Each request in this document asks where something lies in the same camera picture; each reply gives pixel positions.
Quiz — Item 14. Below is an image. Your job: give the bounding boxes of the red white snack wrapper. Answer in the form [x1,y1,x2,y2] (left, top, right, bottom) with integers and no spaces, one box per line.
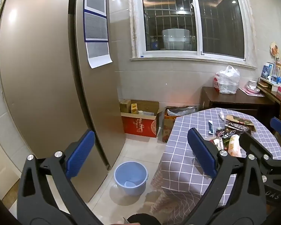
[227,134,242,158]

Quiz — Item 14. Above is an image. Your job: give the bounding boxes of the white plastic bag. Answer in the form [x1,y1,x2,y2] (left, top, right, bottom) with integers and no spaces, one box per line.
[213,66,240,95]

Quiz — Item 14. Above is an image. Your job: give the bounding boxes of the paper sheets on fridge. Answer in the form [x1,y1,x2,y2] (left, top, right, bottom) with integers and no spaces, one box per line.
[83,0,112,69]

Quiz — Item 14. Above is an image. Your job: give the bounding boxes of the stacked white bowls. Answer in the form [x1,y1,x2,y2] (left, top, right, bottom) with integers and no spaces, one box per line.
[246,80,260,94]

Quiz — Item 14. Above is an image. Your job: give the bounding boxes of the small white bottle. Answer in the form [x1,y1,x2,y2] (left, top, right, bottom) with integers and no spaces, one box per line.
[219,111,225,121]

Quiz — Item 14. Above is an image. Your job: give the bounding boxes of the yellow small box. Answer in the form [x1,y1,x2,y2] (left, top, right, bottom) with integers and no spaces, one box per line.
[131,103,138,114]

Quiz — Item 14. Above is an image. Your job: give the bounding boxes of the brown flat box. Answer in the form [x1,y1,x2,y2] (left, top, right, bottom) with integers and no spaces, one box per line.
[226,115,256,132]

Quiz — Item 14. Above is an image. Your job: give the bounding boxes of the blue plastic bucket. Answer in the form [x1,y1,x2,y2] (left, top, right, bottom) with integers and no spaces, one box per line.
[114,161,149,197]

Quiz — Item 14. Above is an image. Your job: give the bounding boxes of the beige refrigerator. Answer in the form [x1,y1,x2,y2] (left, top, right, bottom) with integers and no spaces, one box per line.
[0,0,125,202]

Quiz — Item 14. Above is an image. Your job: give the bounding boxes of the blue white tube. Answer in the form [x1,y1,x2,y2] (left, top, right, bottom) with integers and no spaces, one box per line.
[208,120,214,135]

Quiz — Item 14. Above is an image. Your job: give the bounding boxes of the dark wooden cabinet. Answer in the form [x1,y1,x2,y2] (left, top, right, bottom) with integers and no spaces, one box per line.
[198,86,280,125]

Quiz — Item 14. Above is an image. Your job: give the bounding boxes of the orange printed cardboard box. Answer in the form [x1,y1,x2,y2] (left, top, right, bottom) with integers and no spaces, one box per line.
[162,106,197,143]

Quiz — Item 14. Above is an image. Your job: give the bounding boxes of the white framed window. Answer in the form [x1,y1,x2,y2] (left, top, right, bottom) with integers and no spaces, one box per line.
[129,0,256,68]

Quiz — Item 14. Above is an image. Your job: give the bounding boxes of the grey checked tablecloth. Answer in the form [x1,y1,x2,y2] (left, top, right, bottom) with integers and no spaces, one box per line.
[151,108,281,217]

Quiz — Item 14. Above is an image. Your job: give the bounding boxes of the red cardboard box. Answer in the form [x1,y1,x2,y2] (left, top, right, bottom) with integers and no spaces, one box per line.
[120,99,162,138]

